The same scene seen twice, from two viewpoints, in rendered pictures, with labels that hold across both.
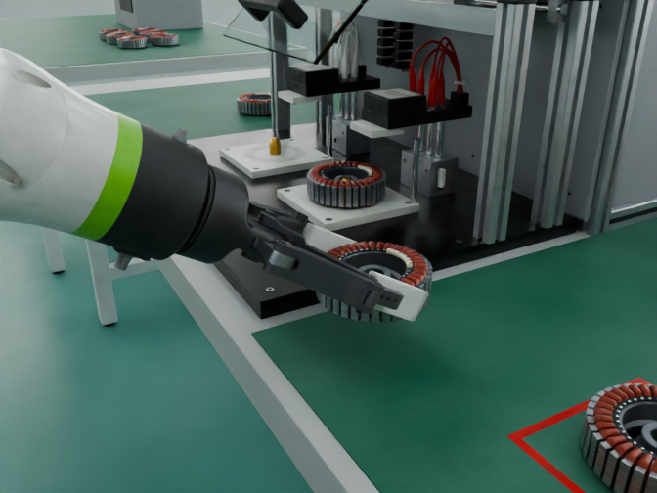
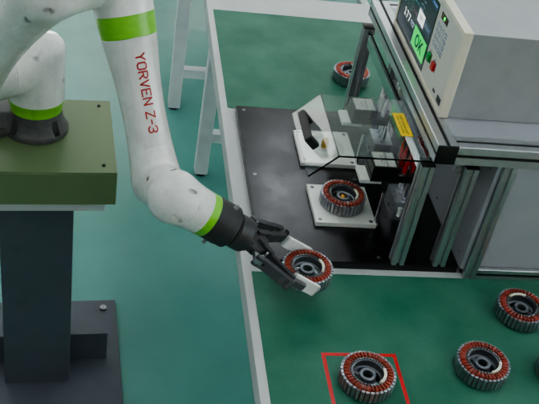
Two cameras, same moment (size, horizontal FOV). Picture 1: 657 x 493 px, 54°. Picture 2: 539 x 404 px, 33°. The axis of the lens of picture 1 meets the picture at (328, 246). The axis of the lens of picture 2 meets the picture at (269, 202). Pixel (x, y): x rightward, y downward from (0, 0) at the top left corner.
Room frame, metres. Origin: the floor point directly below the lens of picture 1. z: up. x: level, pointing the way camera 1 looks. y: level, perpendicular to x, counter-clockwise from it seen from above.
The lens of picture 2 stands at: (-0.89, -0.33, 2.08)
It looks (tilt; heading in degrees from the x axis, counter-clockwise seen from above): 37 degrees down; 16
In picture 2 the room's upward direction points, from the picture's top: 11 degrees clockwise
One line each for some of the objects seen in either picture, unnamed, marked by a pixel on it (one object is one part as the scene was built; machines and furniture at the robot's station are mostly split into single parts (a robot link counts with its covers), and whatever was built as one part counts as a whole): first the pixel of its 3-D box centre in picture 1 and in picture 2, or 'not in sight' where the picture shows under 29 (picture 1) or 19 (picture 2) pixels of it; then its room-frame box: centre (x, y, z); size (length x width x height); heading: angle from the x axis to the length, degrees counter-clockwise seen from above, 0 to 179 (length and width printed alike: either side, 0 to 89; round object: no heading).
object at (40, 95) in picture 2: not in sight; (31, 72); (0.64, 0.71, 0.99); 0.16 x 0.13 x 0.19; 158
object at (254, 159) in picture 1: (275, 156); (324, 149); (1.07, 0.09, 0.78); 0.15 x 0.15 x 0.01; 29
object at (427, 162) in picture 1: (428, 170); (399, 201); (0.93, -0.15, 0.80); 0.08 x 0.05 x 0.06; 29
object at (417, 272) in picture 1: (372, 279); (306, 270); (0.55, -0.04, 0.81); 0.11 x 0.11 x 0.04
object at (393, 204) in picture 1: (345, 200); (340, 205); (0.86, -0.03, 0.78); 0.15 x 0.15 x 0.01; 29
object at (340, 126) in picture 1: (347, 133); not in sight; (1.14, -0.03, 0.80); 0.08 x 0.05 x 0.06; 29
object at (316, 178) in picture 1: (346, 183); (342, 197); (0.86, -0.03, 0.80); 0.11 x 0.11 x 0.04
